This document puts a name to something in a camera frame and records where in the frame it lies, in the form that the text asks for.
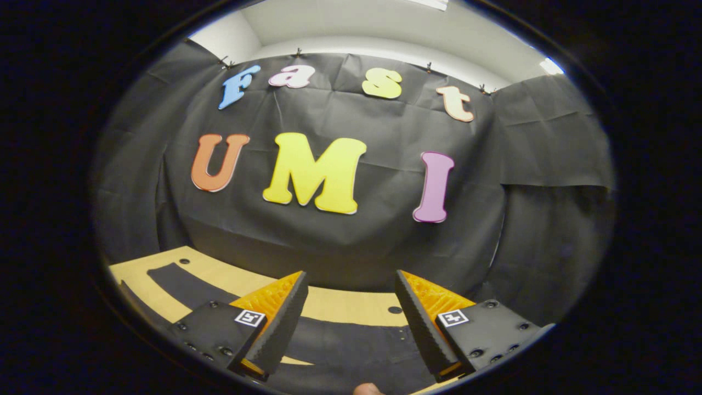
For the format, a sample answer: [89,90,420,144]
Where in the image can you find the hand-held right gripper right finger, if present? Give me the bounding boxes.
[395,269,556,383]

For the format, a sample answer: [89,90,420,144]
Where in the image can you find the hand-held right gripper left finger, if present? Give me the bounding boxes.
[166,270,309,382]

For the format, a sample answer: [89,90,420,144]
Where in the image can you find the dark grey jeans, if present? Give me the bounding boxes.
[118,262,439,394]

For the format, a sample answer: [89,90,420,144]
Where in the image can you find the black backdrop cloth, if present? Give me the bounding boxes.
[90,38,618,330]

